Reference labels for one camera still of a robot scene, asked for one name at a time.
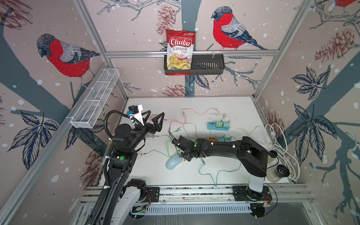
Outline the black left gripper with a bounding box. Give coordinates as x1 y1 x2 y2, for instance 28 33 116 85
128 109 164 152

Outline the light blue computer mouse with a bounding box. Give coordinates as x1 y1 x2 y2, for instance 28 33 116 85
166 155 183 170

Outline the teal charger plug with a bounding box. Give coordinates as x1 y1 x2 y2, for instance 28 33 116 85
217 136 237 142

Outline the light green charging cable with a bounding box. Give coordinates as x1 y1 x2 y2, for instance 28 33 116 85
142 123 209 158

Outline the orange power strip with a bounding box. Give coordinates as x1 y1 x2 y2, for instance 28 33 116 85
207 137 218 142

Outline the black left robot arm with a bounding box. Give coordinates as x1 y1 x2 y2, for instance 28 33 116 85
85 106 165 225

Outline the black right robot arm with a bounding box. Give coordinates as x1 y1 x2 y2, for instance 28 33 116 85
172 136 278 202

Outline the silver grey computer mouse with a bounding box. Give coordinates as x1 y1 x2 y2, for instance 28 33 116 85
145 133 154 140

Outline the teal power strip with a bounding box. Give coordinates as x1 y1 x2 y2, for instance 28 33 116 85
207 121 230 131

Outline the red Chuba cassava chips bag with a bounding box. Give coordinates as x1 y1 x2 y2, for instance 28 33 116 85
166 30 196 69

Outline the glass jar black lid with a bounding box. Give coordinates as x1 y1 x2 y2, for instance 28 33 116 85
266 165 290 183

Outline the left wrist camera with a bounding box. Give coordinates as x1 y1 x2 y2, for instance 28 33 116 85
127 105 144 125

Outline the pink charging cable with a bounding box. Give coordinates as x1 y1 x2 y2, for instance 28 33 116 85
164 107 231 133

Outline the white wire mesh shelf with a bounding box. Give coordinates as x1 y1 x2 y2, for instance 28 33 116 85
70 68 120 128

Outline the black wire wall basket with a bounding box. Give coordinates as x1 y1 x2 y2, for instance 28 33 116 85
164 54 225 76

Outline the horizontal aluminium frame bar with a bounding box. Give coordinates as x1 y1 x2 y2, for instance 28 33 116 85
105 49 280 59

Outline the white coiled power cable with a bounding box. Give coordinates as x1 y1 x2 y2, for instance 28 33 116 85
230 123 301 181

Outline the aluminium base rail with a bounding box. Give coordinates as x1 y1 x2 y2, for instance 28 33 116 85
78 183 313 217

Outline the aluminium frame corner post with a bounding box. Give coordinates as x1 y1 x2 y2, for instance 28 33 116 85
73 0 128 100

